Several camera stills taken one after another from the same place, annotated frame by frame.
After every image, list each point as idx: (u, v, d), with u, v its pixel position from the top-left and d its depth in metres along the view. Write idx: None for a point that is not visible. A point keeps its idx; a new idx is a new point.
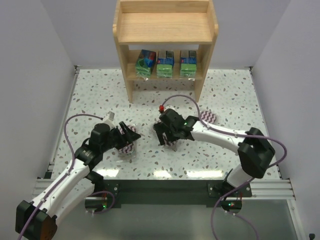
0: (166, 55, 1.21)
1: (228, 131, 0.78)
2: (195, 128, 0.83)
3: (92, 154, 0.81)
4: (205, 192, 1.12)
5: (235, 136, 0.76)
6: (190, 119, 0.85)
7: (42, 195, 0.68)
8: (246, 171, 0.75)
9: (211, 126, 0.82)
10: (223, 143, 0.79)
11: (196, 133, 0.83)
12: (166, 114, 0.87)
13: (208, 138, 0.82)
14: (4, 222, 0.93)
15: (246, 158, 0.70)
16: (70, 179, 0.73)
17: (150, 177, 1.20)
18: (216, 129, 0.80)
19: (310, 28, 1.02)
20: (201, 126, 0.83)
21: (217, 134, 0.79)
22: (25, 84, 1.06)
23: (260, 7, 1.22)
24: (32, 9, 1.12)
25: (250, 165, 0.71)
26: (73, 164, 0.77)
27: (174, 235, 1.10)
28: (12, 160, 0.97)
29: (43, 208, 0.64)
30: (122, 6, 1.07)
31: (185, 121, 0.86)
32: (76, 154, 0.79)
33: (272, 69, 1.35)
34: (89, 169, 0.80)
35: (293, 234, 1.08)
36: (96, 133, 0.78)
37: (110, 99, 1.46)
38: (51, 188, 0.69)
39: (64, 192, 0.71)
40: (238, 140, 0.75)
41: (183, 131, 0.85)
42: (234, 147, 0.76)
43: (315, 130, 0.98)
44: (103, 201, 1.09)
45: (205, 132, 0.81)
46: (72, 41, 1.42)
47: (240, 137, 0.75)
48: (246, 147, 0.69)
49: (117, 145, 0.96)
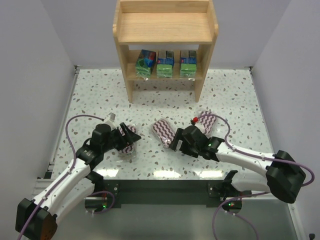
0: (166, 55, 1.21)
1: (255, 154, 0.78)
2: (220, 150, 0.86)
3: (93, 154, 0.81)
4: (205, 191, 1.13)
5: (262, 159, 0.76)
6: (214, 139, 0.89)
7: (42, 193, 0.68)
8: (276, 196, 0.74)
9: (236, 148, 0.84)
10: (249, 165, 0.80)
11: (221, 155, 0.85)
12: (191, 133, 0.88)
13: (233, 160, 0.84)
14: (4, 222, 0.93)
15: (275, 183, 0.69)
16: (71, 178, 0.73)
17: (150, 177, 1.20)
18: (242, 151, 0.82)
19: (311, 28, 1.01)
20: (226, 148, 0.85)
21: (243, 157, 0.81)
22: (25, 84, 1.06)
23: (260, 7, 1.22)
24: (32, 9, 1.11)
25: (279, 189, 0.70)
26: (74, 164, 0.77)
27: (174, 235, 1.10)
28: (12, 160, 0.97)
29: (44, 206, 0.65)
30: (122, 6, 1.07)
31: (209, 142, 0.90)
32: (77, 154, 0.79)
33: (273, 69, 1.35)
34: (90, 169, 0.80)
35: (293, 234, 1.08)
36: (97, 133, 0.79)
37: (110, 99, 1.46)
38: (52, 186, 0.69)
39: (65, 191, 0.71)
40: (265, 163, 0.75)
41: (208, 152, 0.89)
42: (261, 170, 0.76)
43: (315, 130, 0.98)
44: (103, 201, 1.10)
45: (230, 154, 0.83)
46: (73, 41, 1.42)
47: (267, 161, 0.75)
48: (274, 172, 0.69)
49: (117, 146, 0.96)
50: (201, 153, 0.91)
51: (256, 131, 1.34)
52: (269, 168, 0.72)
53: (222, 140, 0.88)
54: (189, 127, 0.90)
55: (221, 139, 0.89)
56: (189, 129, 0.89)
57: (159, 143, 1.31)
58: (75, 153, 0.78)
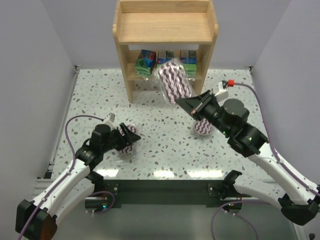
0: (166, 55, 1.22)
1: (300, 179, 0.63)
2: (263, 154, 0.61)
3: (93, 154, 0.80)
4: (205, 191, 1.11)
5: (306, 189, 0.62)
6: (256, 132, 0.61)
7: (42, 194, 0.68)
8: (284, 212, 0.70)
9: (283, 163, 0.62)
10: (285, 185, 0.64)
11: (260, 158, 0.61)
12: (240, 115, 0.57)
13: (268, 170, 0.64)
14: (4, 222, 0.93)
15: (306, 215, 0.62)
16: (70, 179, 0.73)
17: (150, 177, 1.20)
18: (289, 170, 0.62)
19: (310, 28, 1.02)
20: (270, 154, 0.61)
21: (286, 175, 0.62)
22: (25, 85, 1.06)
23: (260, 7, 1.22)
24: (32, 10, 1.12)
25: (299, 214, 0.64)
26: (74, 164, 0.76)
27: (174, 235, 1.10)
28: (12, 160, 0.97)
29: (44, 207, 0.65)
30: (122, 6, 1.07)
31: (250, 134, 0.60)
32: (77, 154, 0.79)
33: (272, 69, 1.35)
34: (89, 169, 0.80)
35: (293, 233, 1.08)
36: (96, 133, 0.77)
37: (110, 99, 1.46)
38: (52, 188, 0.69)
39: (64, 192, 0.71)
40: (308, 195, 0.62)
41: (244, 146, 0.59)
42: (297, 197, 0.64)
43: (315, 130, 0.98)
44: (103, 201, 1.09)
45: (272, 165, 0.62)
46: (73, 41, 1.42)
47: (310, 193, 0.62)
48: (316, 209, 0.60)
49: (117, 146, 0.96)
50: (230, 141, 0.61)
51: None
52: (311, 203, 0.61)
53: (266, 140, 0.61)
54: (237, 105, 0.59)
55: (265, 138, 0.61)
56: (238, 107, 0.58)
57: (159, 143, 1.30)
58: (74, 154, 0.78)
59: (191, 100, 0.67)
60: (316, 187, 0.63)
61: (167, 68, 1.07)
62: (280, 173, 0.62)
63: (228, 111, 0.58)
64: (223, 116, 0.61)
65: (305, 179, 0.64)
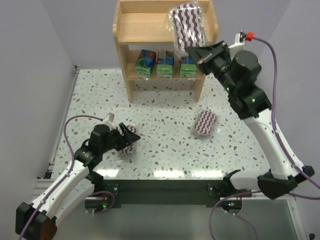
0: (166, 55, 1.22)
1: (289, 153, 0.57)
2: (260, 118, 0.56)
3: (92, 155, 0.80)
4: (205, 191, 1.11)
5: (292, 166, 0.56)
6: (262, 95, 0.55)
7: (41, 197, 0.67)
8: (259, 184, 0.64)
9: (278, 133, 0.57)
10: (270, 155, 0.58)
11: (255, 122, 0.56)
12: (250, 71, 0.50)
13: (259, 136, 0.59)
14: (4, 222, 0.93)
15: (281, 191, 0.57)
16: (69, 181, 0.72)
17: (150, 177, 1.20)
18: (281, 141, 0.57)
19: (311, 29, 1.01)
20: (268, 121, 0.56)
21: (276, 146, 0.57)
22: (25, 85, 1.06)
23: (260, 6, 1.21)
24: (32, 10, 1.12)
25: (272, 188, 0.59)
26: (73, 166, 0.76)
27: (174, 235, 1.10)
28: (12, 160, 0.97)
29: (43, 209, 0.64)
30: (122, 6, 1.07)
31: (254, 94, 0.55)
32: (76, 155, 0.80)
33: (272, 69, 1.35)
34: (89, 170, 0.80)
35: (293, 234, 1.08)
36: (96, 134, 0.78)
37: (110, 99, 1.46)
38: (51, 190, 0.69)
39: (63, 194, 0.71)
40: (290, 171, 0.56)
41: (243, 105, 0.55)
42: (278, 171, 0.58)
43: (315, 130, 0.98)
44: (103, 201, 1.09)
45: (266, 133, 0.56)
46: (73, 41, 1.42)
47: (294, 171, 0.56)
48: (294, 186, 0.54)
49: (117, 146, 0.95)
50: (231, 98, 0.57)
51: None
52: (291, 179, 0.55)
53: (269, 107, 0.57)
54: (251, 60, 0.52)
55: (269, 105, 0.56)
56: (250, 61, 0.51)
57: (159, 143, 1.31)
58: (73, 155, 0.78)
59: (202, 50, 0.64)
60: (302, 166, 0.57)
61: (183, 11, 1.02)
62: (271, 142, 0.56)
63: (239, 62, 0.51)
64: (231, 70, 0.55)
65: (294, 155, 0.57)
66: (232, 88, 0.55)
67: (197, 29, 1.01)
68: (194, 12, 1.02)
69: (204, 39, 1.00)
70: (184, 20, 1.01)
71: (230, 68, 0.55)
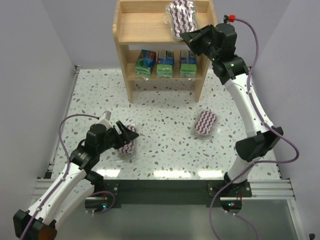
0: (166, 55, 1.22)
1: (260, 112, 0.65)
2: (236, 81, 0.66)
3: (88, 156, 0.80)
4: (205, 191, 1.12)
5: (261, 123, 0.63)
6: (240, 63, 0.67)
7: (37, 203, 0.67)
8: (238, 146, 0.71)
9: (252, 94, 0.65)
10: (244, 116, 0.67)
11: (232, 85, 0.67)
12: (226, 36, 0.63)
13: (237, 98, 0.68)
14: (4, 223, 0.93)
15: (251, 146, 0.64)
16: (65, 185, 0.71)
17: (150, 177, 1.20)
18: (254, 102, 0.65)
19: (311, 29, 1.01)
20: (243, 84, 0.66)
21: (248, 106, 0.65)
22: (25, 85, 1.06)
23: (260, 7, 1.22)
24: (32, 10, 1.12)
25: (245, 148, 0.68)
26: (68, 169, 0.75)
27: (174, 235, 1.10)
28: (12, 160, 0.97)
29: (39, 217, 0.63)
30: (122, 6, 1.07)
31: (233, 62, 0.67)
32: (72, 157, 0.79)
33: (272, 69, 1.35)
34: (86, 171, 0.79)
35: (293, 234, 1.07)
36: (92, 134, 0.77)
37: (110, 99, 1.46)
38: (46, 196, 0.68)
39: (60, 198, 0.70)
40: (260, 128, 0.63)
41: (224, 69, 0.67)
42: (250, 128, 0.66)
43: (315, 130, 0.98)
44: (103, 201, 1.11)
45: (241, 93, 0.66)
46: (73, 41, 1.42)
47: (263, 128, 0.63)
48: (260, 140, 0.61)
49: (114, 145, 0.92)
50: (214, 65, 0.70)
51: None
52: (259, 134, 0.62)
53: (246, 73, 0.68)
54: (228, 29, 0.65)
55: (246, 71, 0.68)
56: (227, 29, 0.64)
57: (159, 143, 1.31)
58: (69, 157, 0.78)
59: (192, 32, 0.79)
60: (271, 124, 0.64)
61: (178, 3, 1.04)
62: (244, 101, 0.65)
63: (218, 30, 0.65)
64: (214, 41, 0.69)
65: (265, 116, 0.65)
66: (215, 56, 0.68)
67: (190, 17, 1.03)
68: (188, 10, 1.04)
69: (196, 26, 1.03)
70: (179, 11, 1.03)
71: (213, 42, 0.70)
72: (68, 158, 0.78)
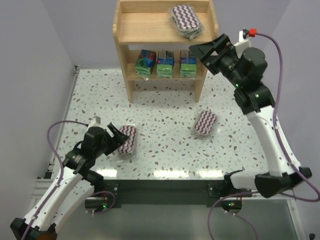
0: (166, 55, 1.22)
1: (286, 150, 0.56)
2: (260, 113, 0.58)
3: (84, 159, 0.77)
4: (205, 191, 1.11)
5: (287, 163, 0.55)
6: (267, 95, 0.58)
7: (33, 211, 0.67)
8: (258, 182, 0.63)
9: (278, 130, 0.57)
10: (268, 153, 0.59)
11: (255, 117, 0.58)
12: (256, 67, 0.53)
13: (259, 132, 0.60)
14: (4, 223, 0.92)
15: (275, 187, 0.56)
16: (59, 192, 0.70)
17: (150, 177, 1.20)
18: (280, 138, 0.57)
19: (310, 29, 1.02)
20: (269, 118, 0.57)
21: (274, 143, 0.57)
22: (26, 84, 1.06)
23: (260, 6, 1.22)
24: (33, 10, 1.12)
25: (267, 190, 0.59)
26: (63, 174, 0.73)
27: (173, 234, 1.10)
28: (12, 160, 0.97)
29: (35, 225, 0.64)
30: (122, 6, 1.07)
31: (258, 92, 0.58)
32: (66, 160, 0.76)
33: (272, 69, 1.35)
34: (81, 175, 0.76)
35: (293, 234, 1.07)
36: (89, 136, 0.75)
37: (110, 99, 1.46)
38: (41, 204, 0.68)
39: (57, 204, 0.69)
40: (286, 169, 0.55)
41: (248, 100, 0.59)
42: (274, 167, 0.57)
43: (314, 130, 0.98)
44: (103, 201, 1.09)
45: (265, 127, 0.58)
46: (73, 41, 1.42)
47: (289, 170, 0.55)
48: (285, 183, 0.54)
49: (108, 148, 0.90)
50: (236, 93, 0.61)
51: None
52: (284, 176, 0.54)
53: (272, 104, 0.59)
54: (258, 57, 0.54)
55: (272, 102, 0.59)
56: (258, 58, 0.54)
57: (159, 143, 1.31)
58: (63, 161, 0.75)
59: (204, 46, 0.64)
60: (299, 166, 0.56)
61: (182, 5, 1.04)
62: (269, 137, 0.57)
63: (246, 58, 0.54)
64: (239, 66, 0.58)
65: (292, 154, 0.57)
66: (239, 85, 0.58)
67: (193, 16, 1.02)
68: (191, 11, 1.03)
69: (199, 23, 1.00)
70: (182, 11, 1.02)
71: (237, 67, 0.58)
72: (61, 162, 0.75)
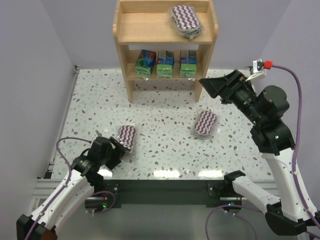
0: (166, 55, 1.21)
1: (304, 197, 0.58)
2: (279, 157, 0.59)
3: (90, 165, 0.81)
4: (205, 191, 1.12)
5: (304, 209, 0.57)
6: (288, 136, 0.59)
7: (40, 208, 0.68)
8: (269, 217, 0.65)
9: (297, 175, 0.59)
10: (285, 197, 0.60)
11: (275, 160, 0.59)
12: (277, 108, 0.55)
13: (277, 174, 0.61)
14: (5, 223, 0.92)
15: (288, 228, 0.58)
16: (67, 192, 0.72)
17: (150, 177, 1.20)
18: (299, 184, 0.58)
19: (311, 28, 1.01)
20: (288, 161, 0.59)
21: (291, 188, 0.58)
22: (25, 84, 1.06)
23: (261, 6, 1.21)
24: (32, 10, 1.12)
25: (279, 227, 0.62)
26: (70, 176, 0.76)
27: (173, 234, 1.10)
28: (12, 160, 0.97)
29: (42, 221, 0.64)
30: (122, 6, 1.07)
31: (278, 132, 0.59)
32: (73, 165, 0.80)
33: (272, 69, 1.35)
34: (86, 178, 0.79)
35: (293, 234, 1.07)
36: (98, 143, 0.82)
37: (110, 99, 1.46)
38: (49, 201, 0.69)
39: (62, 204, 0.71)
40: (301, 214, 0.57)
41: (266, 138, 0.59)
42: (289, 211, 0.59)
43: (315, 130, 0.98)
44: (104, 201, 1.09)
45: (283, 172, 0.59)
46: (73, 41, 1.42)
47: (304, 215, 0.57)
48: (300, 228, 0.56)
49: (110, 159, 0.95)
50: (254, 129, 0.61)
51: None
52: (300, 222, 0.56)
53: (292, 146, 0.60)
54: (278, 97, 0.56)
55: (292, 144, 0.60)
56: (275, 101, 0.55)
57: (159, 144, 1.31)
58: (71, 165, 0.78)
59: (216, 81, 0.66)
60: (314, 211, 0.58)
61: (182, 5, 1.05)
62: (287, 182, 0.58)
63: (266, 97, 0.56)
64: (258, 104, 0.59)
65: (309, 200, 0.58)
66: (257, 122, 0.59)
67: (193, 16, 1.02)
68: (191, 11, 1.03)
69: (199, 22, 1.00)
70: (182, 11, 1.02)
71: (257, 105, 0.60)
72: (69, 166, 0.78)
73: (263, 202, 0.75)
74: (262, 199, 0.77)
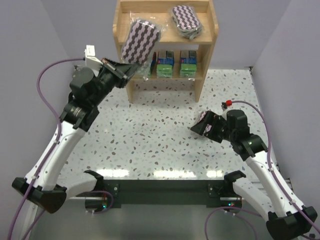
0: (166, 55, 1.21)
1: (287, 192, 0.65)
2: (257, 158, 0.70)
3: (84, 110, 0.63)
4: (205, 191, 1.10)
5: (289, 202, 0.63)
6: (257, 143, 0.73)
7: (34, 170, 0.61)
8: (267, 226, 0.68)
9: (274, 172, 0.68)
10: (271, 194, 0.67)
11: (253, 162, 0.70)
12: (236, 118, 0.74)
13: (260, 176, 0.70)
14: (5, 223, 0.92)
15: (283, 230, 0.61)
16: (60, 148, 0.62)
17: (150, 177, 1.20)
18: (278, 180, 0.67)
19: (310, 28, 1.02)
20: (264, 161, 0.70)
21: (273, 184, 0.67)
22: (25, 84, 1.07)
23: (260, 6, 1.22)
24: (33, 11, 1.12)
25: (279, 231, 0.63)
26: (61, 129, 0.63)
27: (173, 234, 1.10)
28: (12, 160, 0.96)
29: (37, 185, 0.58)
30: (122, 6, 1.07)
31: (250, 140, 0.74)
32: (63, 114, 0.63)
33: (272, 69, 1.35)
34: (84, 128, 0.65)
35: None
36: None
37: (110, 99, 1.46)
38: (42, 161, 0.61)
39: (59, 162, 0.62)
40: (290, 208, 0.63)
41: (241, 146, 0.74)
42: (279, 208, 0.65)
43: (314, 129, 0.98)
44: (104, 201, 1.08)
45: (262, 171, 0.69)
46: (73, 41, 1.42)
47: (293, 208, 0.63)
48: (291, 223, 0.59)
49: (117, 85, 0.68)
50: (234, 143, 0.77)
51: (257, 132, 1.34)
52: (289, 215, 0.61)
53: (265, 149, 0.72)
54: (239, 112, 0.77)
55: (265, 147, 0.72)
56: (237, 113, 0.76)
57: (159, 143, 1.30)
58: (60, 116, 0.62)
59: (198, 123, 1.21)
60: (301, 205, 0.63)
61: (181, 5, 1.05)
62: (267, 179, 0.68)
63: (229, 114, 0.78)
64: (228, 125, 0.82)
65: (292, 194, 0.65)
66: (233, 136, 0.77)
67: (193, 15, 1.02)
68: (191, 11, 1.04)
69: (198, 22, 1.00)
70: (182, 12, 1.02)
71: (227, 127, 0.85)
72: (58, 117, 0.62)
73: (264, 209, 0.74)
74: (263, 206, 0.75)
